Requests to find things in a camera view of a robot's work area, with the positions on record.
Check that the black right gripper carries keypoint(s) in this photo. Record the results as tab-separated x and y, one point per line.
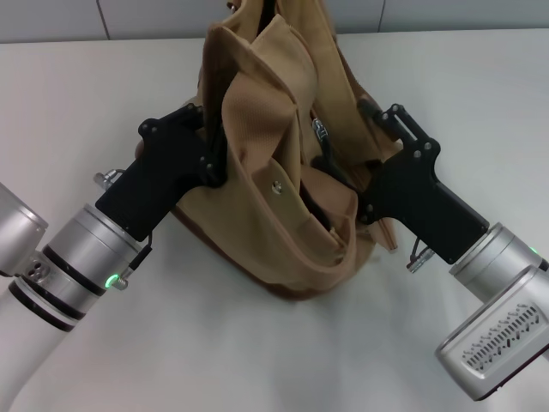
412	193

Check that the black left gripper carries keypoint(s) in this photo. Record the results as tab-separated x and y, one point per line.
163	171

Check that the khaki canvas food bag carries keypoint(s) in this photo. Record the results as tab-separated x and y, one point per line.
274	129

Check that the silver metal zipper pull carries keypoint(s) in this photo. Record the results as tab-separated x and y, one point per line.
319	129

